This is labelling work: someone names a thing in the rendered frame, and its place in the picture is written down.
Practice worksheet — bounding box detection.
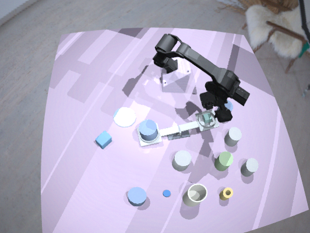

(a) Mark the yellow cylinder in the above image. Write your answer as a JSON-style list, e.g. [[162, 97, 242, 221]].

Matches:
[[219, 188, 233, 200]]

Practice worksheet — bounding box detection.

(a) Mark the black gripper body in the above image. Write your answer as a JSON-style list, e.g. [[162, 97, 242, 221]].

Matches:
[[205, 81, 233, 122]]

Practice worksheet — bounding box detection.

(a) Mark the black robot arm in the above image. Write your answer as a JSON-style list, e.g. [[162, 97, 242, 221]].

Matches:
[[152, 34, 250, 110]]

